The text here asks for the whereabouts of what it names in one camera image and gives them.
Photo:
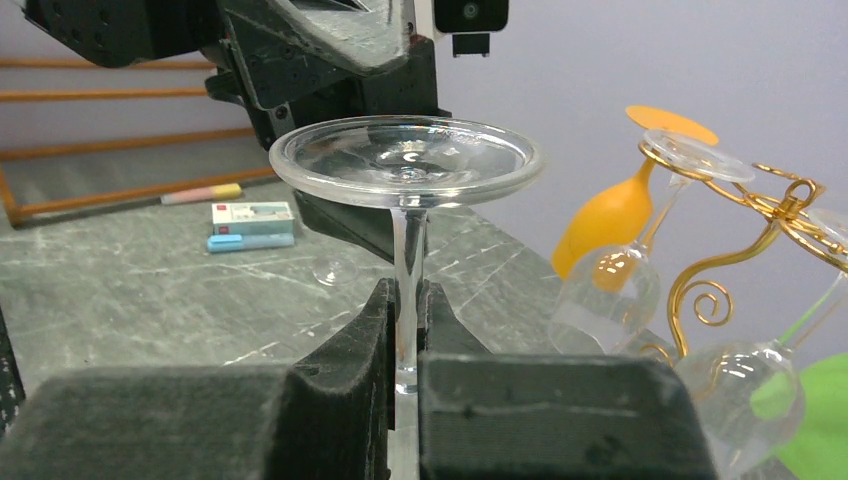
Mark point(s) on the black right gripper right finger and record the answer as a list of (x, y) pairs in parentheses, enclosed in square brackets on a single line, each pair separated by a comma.
[(538, 416)]

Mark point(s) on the green plastic wine glass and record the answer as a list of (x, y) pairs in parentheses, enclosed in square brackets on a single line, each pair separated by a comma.
[(818, 450)]

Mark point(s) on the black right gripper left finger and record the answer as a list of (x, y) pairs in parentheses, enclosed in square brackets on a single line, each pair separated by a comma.
[(326, 416)]

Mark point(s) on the wooden tiered shelf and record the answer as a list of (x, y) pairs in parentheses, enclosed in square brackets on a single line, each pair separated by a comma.
[(17, 213)]

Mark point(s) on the clear wine glass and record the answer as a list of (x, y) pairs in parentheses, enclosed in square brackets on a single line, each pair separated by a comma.
[(613, 292), (334, 270), (748, 395)]

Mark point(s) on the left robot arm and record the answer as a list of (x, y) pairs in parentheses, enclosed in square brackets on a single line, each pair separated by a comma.
[(119, 34)]

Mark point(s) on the small white blue box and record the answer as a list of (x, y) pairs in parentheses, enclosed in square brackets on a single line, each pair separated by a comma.
[(252, 218)]

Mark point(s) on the gold wire rack wooden base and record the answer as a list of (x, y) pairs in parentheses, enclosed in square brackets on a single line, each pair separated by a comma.
[(716, 297)]

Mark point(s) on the yellow plastic wine glass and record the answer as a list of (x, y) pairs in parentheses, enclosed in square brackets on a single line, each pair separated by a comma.
[(618, 214)]

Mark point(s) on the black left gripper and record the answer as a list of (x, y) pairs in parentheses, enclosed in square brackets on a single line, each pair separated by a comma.
[(296, 63)]

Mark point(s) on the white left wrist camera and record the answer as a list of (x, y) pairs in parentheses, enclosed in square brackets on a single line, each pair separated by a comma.
[(468, 24)]

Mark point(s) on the yellow pink marker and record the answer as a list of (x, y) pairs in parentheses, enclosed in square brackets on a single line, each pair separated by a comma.
[(209, 193)]

